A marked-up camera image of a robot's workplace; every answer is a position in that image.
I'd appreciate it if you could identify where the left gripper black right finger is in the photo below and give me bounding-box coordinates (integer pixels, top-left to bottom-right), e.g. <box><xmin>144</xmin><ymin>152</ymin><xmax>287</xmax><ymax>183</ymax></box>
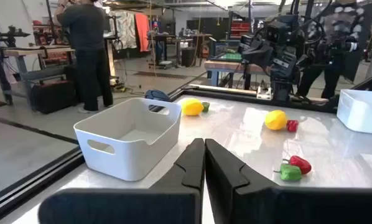
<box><xmin>205</xmin><ymin>138</ymin><xmax>372</xmax><ymax>224</ymax></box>

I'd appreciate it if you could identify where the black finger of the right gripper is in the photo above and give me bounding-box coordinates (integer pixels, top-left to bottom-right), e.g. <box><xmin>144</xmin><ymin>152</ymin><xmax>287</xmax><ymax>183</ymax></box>
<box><xmin>254</xmin><ymin>39</ymin><xmax>272</xmax><ymax>68</ymax></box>
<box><xmin>241</xmin><ymin>39</ymin><xmax>261</xmax><ymax>65</ymax></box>

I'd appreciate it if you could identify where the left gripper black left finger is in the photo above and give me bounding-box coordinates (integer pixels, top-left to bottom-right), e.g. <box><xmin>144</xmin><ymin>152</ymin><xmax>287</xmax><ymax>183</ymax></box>
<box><xmin>38</xmin><ymin>138</ymin><xmax>206</xmax><ymax>224</ymax></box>

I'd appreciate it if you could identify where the yellow toy lemon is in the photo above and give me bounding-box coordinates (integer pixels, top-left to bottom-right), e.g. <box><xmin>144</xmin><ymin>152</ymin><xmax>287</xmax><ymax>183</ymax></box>
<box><xmin>181</xmin><ymin>98</ymin><xmax>205</xmax><ymax>117</ymax></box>
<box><xmin>264</xmin><ymin>110</ymin><xmax>289</xmax><ymax>131</ymax></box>

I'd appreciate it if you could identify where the red toy pepper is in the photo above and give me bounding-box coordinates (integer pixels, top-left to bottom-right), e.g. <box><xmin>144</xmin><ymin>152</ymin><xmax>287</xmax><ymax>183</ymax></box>
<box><xmin>282</xmin><ymin>155</ymin><xmax>312</xmax><ymax>175</ymax></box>
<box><xmin>286</xmin><ymin>119</ymin><xmax>299</xmax><ymax>133</ymax></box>

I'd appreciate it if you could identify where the green cutting mat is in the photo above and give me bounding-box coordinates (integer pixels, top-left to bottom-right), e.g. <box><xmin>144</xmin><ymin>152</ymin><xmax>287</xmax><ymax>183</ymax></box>
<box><xmin>218</xmin><ymin>52</ymin><xmax>243</xmax><ymax>62</ymax></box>

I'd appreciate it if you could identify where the red storage shelf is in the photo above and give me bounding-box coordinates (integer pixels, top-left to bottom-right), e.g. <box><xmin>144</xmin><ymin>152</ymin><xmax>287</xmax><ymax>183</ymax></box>
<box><xmin>229</xmin><ymin>21</ymin><xmax>251</xmax><ymax>40</ymax></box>

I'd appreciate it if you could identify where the blue-legged workbench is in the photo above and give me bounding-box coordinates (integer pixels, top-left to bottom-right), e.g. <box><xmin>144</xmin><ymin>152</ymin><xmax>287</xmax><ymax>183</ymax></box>
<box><xmin>203</xmin><ymin>58</ymin><xmax>269</xmax><ymax>88</ymax></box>

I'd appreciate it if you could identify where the silver mounting plate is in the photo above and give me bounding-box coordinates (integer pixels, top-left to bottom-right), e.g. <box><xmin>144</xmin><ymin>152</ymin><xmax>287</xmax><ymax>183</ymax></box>
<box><xmin>256</xmin><ymin>86</ymin><xmax>273</xmax><ymax>101</ymax></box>

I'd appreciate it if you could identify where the person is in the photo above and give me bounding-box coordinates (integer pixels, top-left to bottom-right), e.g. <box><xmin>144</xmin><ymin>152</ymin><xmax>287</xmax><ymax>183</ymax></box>
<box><xmin>296</xmin><ymin>0</ymin><xmax>363</xmax><ymax>98</ymax></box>
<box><xmin>53</xmin><ymin>0</ymin><xmax>114</xmax><ymax>114</ymax></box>

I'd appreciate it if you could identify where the white plastic basket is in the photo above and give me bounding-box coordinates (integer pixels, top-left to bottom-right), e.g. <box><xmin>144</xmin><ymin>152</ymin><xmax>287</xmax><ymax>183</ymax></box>
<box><xmin>336</xmin><ymin>89</ymin><xmax>372</xmax><ymax>136</ymax></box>
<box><xmin>73</xmin><ymin>97</ymin><xmax>183</xmax><ymax>182</ymax></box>

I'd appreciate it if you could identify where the black trash bin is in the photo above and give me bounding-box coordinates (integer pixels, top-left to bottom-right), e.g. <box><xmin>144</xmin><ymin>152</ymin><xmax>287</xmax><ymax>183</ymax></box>
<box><xmin>180</xmin><ymin>46</ymin><xmax>197</xmax><ymax>68</ymax></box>

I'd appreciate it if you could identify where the blue-black table clamp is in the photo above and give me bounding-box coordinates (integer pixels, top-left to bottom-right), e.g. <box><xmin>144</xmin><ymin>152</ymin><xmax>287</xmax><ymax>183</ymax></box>
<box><xmin>144</xmin><ymin>89</ymin><xmax>171</xmax><ymax>103</ymax></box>

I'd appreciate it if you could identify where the dark work table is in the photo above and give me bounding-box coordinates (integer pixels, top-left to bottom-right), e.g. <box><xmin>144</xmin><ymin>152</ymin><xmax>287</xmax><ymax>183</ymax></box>
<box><xmin>147</xmin><ymin>32</ymin><xmax>213</xmax><ymax>68</ymax></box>

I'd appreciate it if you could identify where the orange hanging cloth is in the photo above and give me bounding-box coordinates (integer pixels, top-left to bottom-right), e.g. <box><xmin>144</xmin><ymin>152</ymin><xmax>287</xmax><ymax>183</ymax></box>
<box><xmin>134</xmin><ymin>12</ymin><xmax>151</xmax><ymax>53</ymax></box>

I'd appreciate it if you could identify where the patterned hanging cloth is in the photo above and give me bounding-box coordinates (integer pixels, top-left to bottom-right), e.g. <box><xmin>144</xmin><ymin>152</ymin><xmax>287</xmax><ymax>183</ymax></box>
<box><xmin>109</xmin><ymin>11</ymin><xmax>137</xmax><ymax>50</ymax></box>

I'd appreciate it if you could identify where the black equipment case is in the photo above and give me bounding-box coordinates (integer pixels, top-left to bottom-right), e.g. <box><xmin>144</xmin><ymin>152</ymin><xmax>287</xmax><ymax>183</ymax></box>
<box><xmin>29</xmin><ymin>79</ymin><xmax>78</xmax><ymax>114</ymax></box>

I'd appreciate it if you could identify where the wooden-top workbench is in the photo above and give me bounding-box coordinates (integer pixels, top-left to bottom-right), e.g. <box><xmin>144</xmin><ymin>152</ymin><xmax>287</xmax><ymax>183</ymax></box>
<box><xmin>0</xmin><ymin>45</ymin><xmax>77</xmax><ymax>106</ymax></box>

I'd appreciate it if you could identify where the black clamp fixture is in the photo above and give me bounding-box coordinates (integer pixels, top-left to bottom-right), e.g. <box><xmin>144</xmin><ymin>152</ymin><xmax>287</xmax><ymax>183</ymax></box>
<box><xmin>0</xmin><ymin>26</ymin><xmax>31</xmax><ymax>48</ymax></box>

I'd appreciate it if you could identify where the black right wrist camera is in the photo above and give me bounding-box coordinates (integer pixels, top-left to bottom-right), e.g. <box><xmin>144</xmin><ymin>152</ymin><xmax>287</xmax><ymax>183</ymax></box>
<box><xmin>264</xmin><ymin>19</ymin><xmax>300</xmax><ymax>43</ymax></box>

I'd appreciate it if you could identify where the floor cable bundle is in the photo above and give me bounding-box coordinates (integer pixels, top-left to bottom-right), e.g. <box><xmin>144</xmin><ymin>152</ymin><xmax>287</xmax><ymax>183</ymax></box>
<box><xmin>110</xmin><ymin>77</ymin><xmax>146</xmax><ymax>96</ymax></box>

